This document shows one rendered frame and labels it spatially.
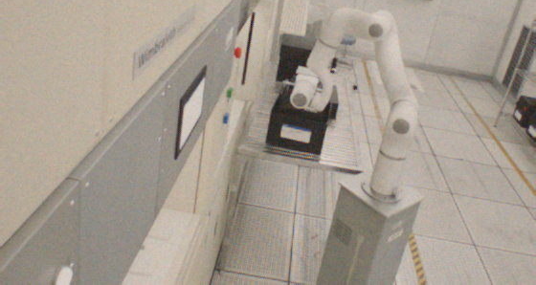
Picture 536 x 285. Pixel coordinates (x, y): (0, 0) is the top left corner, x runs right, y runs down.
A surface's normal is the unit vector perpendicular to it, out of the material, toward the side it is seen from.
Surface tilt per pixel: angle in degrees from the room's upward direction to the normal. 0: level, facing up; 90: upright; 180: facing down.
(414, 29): 90
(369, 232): 90
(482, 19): 90
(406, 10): 90
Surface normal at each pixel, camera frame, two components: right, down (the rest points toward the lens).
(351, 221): -0.72, 0.13
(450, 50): -0.04, 0.37
